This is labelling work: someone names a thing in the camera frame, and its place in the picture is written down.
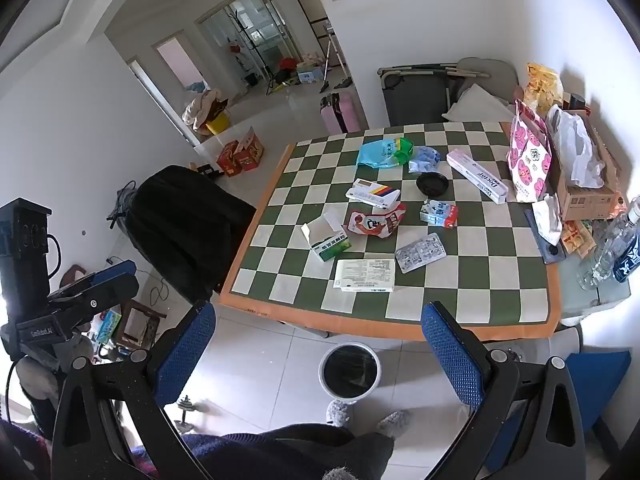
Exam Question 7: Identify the red gift box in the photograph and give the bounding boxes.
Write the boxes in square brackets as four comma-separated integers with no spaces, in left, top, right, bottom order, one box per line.
[215,140,243,179]
[234,126,265,173]

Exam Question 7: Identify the white plastic bag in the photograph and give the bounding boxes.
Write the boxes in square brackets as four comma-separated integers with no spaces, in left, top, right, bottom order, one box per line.
[546,104,607,190]

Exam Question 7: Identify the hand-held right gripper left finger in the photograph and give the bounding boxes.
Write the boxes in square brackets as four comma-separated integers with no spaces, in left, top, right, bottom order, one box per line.
[50,300,217,480]

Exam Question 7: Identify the orange snack packet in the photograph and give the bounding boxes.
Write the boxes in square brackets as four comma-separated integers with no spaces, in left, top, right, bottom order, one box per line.
[559,219,597,260]

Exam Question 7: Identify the blue chair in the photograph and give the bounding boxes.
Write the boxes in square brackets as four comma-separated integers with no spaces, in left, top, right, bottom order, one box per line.
[486,350,632,472]

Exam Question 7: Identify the yellow snack bag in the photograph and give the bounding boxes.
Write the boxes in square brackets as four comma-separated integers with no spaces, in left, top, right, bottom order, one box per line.
[523,62,564,117]

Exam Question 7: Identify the flat white medicine box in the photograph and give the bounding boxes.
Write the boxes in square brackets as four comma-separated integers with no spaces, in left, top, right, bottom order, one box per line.
[333,258,396,293]

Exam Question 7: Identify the white toothpaste box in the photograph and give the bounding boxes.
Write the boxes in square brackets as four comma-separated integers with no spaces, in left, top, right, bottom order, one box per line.
[446,148,509,205]

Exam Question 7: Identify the black coat rack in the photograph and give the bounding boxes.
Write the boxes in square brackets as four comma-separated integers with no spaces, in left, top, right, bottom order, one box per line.
[224,2,275,88]

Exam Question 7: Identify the metal floor stand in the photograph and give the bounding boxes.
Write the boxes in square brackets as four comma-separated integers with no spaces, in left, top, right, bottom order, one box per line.
[319,24,347,94]

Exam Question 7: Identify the black office chair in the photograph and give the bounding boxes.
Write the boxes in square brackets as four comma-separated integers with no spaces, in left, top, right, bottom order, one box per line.
[124,164,257,306]

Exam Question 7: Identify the small dumbbell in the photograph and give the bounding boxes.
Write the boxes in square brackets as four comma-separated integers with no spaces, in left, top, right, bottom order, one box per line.
[174,394,202,432]

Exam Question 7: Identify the green checkered tablecloth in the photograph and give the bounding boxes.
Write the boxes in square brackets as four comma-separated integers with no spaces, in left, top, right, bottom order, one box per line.
[220,121,561,343]

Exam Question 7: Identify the grey folding bed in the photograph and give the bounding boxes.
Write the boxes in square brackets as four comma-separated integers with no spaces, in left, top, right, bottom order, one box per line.
[376,57,520,127]

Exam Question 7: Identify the pink suitcase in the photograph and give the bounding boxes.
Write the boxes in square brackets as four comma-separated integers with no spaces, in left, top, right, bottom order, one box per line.
[319,91,364,135]

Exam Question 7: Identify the clear bottle with blue label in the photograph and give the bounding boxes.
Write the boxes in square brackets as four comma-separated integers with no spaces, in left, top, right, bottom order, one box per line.
[577,194,640,291]

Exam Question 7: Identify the small black bowl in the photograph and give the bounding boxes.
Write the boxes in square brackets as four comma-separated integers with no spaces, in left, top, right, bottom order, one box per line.
[416,172,449,196]

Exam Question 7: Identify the white crumpled tissue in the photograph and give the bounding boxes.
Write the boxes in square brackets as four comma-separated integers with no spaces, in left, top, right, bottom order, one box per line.
[530,193,564,247]

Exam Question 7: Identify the crumpled blue foil packet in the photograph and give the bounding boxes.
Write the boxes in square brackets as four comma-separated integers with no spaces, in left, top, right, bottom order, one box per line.
[408,145,442,174]

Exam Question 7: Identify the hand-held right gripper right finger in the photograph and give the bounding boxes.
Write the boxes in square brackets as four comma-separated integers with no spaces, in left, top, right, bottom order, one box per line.
[421,301,587,480]

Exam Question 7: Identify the pink flowered paper bag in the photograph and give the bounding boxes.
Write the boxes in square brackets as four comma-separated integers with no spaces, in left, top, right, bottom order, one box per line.
[506,99,552,204]

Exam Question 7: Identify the small blue milk carton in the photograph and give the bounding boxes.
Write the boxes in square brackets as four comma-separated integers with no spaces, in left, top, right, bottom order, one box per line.
[419,198,459,229]

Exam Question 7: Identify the white box with coloured stripes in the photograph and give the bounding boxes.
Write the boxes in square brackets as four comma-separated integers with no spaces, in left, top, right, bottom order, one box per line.
[345,178,401,211]

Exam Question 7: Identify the green and blue plastic bag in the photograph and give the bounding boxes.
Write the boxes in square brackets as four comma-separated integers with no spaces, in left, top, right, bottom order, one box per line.
[357,137,416,171]

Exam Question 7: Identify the red snack wrapper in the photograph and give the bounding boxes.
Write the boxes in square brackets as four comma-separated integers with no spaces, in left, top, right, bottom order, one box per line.
[344,202,407,239]

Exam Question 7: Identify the dark blue flat case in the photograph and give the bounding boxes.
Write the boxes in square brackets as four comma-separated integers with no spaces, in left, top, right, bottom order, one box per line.
[524,207,567,265]

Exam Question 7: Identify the round white trash bin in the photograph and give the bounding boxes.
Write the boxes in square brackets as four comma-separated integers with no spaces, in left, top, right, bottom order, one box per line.
[318,342,382,406]

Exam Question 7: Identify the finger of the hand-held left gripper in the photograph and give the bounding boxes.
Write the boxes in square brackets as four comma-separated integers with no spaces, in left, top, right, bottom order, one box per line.
[60,259,138,293]
[46,274,142,332]

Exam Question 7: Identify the silver blister pack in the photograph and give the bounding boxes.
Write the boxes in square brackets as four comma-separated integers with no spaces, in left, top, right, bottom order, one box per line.
[394,233,446,275]

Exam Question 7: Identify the open green and white box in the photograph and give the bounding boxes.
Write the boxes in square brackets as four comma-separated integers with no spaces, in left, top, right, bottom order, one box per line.
[300,209,352,263]

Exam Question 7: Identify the wooden stool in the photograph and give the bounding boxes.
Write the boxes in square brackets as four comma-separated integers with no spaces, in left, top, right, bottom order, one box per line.
[116,299,168,352]

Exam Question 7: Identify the grey fuzzy slipper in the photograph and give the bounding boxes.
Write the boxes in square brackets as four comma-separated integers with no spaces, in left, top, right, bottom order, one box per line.
[325,399,351,427]
[376,409,411,437]

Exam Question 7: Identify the brown cardboard box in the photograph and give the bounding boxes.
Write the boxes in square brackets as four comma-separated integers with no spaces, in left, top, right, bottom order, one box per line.
[549,110,627,222]

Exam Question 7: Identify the yellow bin with clothes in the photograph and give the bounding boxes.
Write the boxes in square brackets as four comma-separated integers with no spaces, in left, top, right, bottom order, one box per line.
[181,88,232,137]

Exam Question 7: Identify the white pillow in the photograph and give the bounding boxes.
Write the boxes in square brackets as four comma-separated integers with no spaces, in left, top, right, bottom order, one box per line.
[442,83,517,122]

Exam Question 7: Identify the glass sliding door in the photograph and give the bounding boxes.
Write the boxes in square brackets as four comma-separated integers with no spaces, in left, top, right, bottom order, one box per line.
[197,0,303,88]

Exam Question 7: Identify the person's left forearm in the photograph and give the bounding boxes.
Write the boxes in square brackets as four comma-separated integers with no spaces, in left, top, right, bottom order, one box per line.
[12,332,96,431]

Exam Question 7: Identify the person's legs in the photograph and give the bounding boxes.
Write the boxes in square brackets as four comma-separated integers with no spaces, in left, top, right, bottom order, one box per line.
[130,422,396,480]

